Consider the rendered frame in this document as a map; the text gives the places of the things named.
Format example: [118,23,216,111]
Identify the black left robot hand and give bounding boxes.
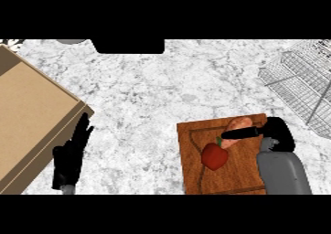
[51,112,95,191]

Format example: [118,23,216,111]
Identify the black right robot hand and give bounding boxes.
[219,116,296,153]

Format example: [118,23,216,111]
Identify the orange sweet potato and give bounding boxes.
[219,116,255,150]

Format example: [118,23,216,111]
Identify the brown wooden cutting board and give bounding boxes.
[175,112,268,196]

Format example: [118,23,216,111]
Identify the open wooden drawer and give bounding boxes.
[0,43,95,196]

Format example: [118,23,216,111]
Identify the grey round object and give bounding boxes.
[54,38,89,46]

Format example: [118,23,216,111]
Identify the black appliance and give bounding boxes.
[88,38,165,55]

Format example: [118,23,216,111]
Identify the tiered wire basket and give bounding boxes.
[256,38,331,140]

